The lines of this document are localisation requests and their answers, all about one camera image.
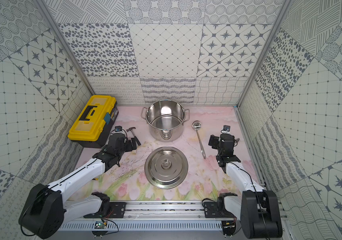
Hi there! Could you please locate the stainless steel ladle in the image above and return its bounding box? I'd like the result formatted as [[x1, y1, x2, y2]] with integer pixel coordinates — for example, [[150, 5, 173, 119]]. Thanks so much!
[[192, 121, 206, 159]]

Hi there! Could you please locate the stainless steel pot lid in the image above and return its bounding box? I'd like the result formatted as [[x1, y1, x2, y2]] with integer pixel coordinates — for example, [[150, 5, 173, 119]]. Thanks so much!
[[145, 147, 188, 189]]

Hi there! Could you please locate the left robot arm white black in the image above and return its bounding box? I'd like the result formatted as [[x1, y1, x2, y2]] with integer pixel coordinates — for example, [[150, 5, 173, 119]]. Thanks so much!
[[18, 132, 132, 239]]

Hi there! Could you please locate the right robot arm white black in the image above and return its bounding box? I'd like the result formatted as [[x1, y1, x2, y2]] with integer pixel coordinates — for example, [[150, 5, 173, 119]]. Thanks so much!
[[208, 132, 283, 240]]

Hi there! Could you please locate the yellow black toolbox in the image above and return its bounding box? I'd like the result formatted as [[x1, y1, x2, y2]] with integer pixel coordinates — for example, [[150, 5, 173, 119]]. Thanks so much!
[[68, 95, 119, 149]]

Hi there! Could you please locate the right circuit board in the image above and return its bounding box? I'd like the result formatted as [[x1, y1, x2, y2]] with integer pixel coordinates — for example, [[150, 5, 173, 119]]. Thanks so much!
[[221, 221, 237, 237]]

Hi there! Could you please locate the circuit board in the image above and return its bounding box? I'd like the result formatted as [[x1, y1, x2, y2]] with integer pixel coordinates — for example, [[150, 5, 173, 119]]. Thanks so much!
[[221, 221, 237, 237], [94, 221, 107, 230]]

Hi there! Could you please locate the left circuit board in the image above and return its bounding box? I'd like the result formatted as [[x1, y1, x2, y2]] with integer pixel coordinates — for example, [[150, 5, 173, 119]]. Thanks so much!
[[94, 221, 107, 230]]

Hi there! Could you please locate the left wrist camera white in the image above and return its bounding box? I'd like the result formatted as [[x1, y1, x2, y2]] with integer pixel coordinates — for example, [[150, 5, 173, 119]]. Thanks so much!
[[114, 126, 123, 133]]

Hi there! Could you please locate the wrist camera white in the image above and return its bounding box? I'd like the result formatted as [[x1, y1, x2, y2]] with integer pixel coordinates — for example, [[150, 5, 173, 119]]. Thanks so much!
[[114, 126, 123, 133], [221, 125, 230, 134]]

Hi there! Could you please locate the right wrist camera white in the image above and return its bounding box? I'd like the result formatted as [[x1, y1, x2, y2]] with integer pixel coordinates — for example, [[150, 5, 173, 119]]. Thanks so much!
[[221, 125, 230, 134]]

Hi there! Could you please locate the black handled hammer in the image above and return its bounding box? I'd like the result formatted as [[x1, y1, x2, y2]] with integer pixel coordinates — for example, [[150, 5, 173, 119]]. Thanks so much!
[[126, 127, 142, 146]]

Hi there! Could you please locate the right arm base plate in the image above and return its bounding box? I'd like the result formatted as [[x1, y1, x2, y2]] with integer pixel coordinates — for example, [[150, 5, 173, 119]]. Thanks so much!
[[202, 201, 237, 219]]

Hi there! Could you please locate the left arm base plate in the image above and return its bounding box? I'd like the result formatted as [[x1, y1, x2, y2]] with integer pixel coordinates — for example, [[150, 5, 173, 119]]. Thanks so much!
[[83, 202, 127, 219]]

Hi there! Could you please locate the aluminium mounting rail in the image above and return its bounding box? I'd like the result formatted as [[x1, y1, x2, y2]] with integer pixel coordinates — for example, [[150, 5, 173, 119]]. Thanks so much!
[[37, 199, 288, 221]]

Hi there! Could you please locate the white slotted cable duct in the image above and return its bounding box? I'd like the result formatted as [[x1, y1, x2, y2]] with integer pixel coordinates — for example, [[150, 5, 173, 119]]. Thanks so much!
[[59, 220, 222, 231]]

